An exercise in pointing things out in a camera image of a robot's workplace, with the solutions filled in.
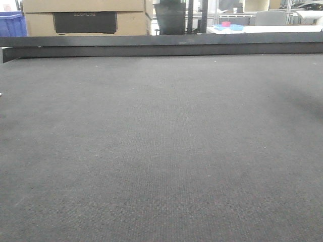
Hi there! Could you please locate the lower cardboard box black print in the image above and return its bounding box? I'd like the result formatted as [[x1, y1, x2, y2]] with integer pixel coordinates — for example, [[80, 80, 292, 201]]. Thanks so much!
[[25, 12, 151, 37]]

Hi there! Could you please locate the upper cardboard box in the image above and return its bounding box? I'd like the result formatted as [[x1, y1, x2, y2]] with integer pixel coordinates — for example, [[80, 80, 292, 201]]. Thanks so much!
[[21, 0, 153, 19]]

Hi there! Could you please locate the red block on tray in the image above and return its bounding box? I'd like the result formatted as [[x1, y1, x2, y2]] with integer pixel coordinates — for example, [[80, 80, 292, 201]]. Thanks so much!
[[221, 21, 231, 28]]

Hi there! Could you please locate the blue tray on table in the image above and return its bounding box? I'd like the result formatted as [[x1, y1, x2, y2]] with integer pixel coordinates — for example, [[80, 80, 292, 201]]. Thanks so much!
[[213, 24, 244, 31]]

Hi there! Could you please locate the grey office chair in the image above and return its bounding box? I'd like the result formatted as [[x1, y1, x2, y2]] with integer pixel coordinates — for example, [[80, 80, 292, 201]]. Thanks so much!
[[255, 11, 286, 26]]

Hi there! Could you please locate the white background table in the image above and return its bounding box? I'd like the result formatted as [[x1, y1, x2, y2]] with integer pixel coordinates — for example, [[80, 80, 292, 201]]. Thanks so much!
[[206, 25, 322, 34]]

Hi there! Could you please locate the blue plastic crate background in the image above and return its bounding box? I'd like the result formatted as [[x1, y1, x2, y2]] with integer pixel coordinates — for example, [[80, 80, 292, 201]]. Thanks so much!
[[0, 11, 28, 37]]

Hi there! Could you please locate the black vertical post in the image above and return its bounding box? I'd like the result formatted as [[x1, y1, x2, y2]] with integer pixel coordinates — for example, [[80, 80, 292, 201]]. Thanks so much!
[[200, 0, 208, 34]]

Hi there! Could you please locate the black conveyor side rail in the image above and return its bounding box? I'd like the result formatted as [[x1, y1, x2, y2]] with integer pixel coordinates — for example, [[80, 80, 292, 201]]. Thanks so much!
[[1, 31, 322, 62]]

